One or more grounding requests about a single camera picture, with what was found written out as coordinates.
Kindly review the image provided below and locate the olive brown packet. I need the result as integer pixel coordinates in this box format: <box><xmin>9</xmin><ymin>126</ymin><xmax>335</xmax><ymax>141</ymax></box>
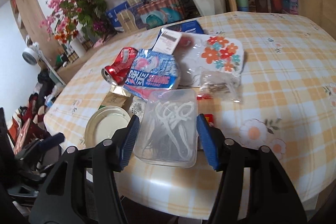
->
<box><xmin>98</xmin><ymin>91</ymin><xmax>133</xmax><ymax>111</ymax></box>

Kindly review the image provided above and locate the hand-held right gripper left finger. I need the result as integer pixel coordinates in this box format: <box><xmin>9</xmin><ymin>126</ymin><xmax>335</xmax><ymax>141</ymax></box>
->
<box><xmin>28</xmin><ymin>114</ymin><xmax>141</xmax><ymax>224</ymax></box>

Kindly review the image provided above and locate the beige bottle box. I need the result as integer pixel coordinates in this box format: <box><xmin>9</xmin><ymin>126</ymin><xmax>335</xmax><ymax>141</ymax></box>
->
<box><xmin>117</xmin><ymin>10</ymin><xmax>139</xmax><ymax>31</ymax></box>

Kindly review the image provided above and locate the white packaging card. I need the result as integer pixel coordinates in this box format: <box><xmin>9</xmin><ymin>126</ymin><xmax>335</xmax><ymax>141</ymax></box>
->
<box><xmin>152</xmin><ymin>28</ymin><xmax>183</xmax><ymax>54</ymax></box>

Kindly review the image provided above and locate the row of small bottles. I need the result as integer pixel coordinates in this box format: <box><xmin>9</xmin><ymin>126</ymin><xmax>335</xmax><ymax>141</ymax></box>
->
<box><xmin>56</xmin><ymin>48</ymin><xmax>79</xmax><ymax>67</ymax></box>

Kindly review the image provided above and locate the low wooden cabinet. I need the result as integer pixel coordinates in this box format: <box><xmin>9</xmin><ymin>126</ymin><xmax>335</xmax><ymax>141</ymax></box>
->
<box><xmin>56</xmin><ymin>28</ymin><xmax>124</xmax><ymax>80</ymax></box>

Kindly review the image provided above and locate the dark blue carton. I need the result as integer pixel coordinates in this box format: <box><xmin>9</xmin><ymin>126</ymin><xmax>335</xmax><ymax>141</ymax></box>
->
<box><xmin>167</xmin><ymin>20</ymin><xmax>204</xmax><ymax>34</ymax></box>

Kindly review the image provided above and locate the small blue purple box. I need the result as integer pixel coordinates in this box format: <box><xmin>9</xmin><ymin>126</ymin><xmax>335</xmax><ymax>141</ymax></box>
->
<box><xmin>282</xmin><ymin>0</ymin><xmax>300</xmax><ymax>15</ymax></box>

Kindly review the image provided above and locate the small white round container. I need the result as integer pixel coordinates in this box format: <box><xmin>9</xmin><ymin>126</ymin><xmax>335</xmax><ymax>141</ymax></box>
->
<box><xmin>129</xmin><ymin>99</ymin><xmax>147</xmax><ymax>122</ymax></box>

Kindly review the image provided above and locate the brown glass cup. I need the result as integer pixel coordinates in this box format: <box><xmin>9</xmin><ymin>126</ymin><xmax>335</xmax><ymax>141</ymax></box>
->
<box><xmin>253</xmin><ymin>0</ymin><xmax>269</xmax><ymax>12</ymax></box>

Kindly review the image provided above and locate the clear plastic box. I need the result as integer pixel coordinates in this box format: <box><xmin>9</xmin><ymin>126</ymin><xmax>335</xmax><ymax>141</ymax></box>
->
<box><xmin>133</xmin><ymin>89</ymin><xmax>198</xmax><ymax>168</ymax></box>

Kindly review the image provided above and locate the small white fan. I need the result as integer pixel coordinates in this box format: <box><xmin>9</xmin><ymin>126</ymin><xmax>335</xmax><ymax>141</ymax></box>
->
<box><xmin>22</xmin><ymin>42</ymin><xmax>40</xmax><ymax>65</ymax></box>

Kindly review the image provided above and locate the large clear-front gift box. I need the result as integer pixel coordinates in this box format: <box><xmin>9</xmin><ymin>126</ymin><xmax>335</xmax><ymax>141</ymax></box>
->
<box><xmin>138</xmin><ymin>0</ymin><xmax>184</xmax><ymax>29</ymax></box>

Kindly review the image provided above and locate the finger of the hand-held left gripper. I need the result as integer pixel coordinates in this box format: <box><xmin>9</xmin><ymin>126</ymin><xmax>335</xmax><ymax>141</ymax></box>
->
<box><xmin>26</xmin><ymin>133</ymin><xmax>65</xmax><ymax>159</ymax></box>

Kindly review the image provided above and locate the clear plastic bag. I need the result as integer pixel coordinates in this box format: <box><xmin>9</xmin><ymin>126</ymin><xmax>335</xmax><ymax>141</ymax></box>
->
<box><xmin>198</xmin><ymin>68</ymin><xmax>242</xmax><ymax>103</ymax></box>

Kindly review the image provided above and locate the blue snack bag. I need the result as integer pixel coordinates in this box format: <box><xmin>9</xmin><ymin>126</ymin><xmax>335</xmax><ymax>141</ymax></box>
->
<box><xmin>123</xmin><ymin>48</ymin><xmax>181</xmax><ymax>100</ymax></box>

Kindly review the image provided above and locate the floral blister pack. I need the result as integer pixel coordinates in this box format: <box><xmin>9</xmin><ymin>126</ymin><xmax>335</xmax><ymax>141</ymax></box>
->
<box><xmin>178</xmin><ymin>34</ymin><xmax>246</xmax><ymax>88</ymax></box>

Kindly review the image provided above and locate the pile of dark clothes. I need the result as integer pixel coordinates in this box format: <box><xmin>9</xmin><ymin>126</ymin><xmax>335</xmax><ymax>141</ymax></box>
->
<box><xmin>8</xmin><ymin>69</ymin><xmax>63</xmax><ymax>148</ymax></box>

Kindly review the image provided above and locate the plain blue gift box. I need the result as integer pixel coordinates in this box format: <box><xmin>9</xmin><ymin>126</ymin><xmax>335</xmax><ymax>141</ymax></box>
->
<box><xmin>106</xmin><ymin>2</ymin><xmax>132</xmax><ymax>30</ymax></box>

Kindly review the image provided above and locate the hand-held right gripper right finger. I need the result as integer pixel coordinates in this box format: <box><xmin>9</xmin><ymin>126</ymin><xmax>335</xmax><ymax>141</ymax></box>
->
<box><xmin>196</xmin><ymin>113</ymin><xmax>307</xmax><ymax>224</ymax></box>

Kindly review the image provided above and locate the small white cylinder vase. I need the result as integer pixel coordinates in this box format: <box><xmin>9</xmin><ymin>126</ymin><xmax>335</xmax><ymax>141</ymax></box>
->
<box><xmin>70</xmin><ymin>38</ymin><xmax>87</xmax><ymax>58</ymax></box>

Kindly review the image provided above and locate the narrow wooden bookcase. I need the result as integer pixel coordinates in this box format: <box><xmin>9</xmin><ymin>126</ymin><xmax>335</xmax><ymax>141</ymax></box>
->
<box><xmin>10</xmin><ymin>0</ymin><xmax>63</xmax><ymax>56</ymax></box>

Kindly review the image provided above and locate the crushed red soda can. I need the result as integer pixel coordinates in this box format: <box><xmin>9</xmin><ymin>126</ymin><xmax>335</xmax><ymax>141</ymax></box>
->
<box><xmin>101</xmin><ymin>47</ymin><xmax>139</xmax><ymax>86</ymax></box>

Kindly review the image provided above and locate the red cup with white rim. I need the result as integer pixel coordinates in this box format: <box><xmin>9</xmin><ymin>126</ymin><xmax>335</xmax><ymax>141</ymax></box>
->
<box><xmin>269</xmin><ymin>0</ymin><xmax>283</xmax><ymax>13</ymax></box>

